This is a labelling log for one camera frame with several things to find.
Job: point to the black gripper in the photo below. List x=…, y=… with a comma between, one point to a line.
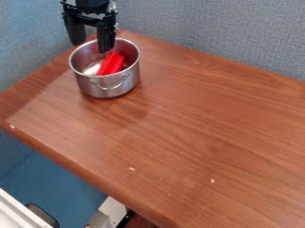
x=95, y=13

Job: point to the stainless steel pot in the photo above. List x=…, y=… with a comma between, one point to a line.
x=84, y=62

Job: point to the red plastic block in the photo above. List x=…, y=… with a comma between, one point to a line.
x=111, y=64

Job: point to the white appliance with black part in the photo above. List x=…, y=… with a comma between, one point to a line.
x=19, y=216

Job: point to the white table leg bracket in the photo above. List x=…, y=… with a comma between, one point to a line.
x=108, y=214

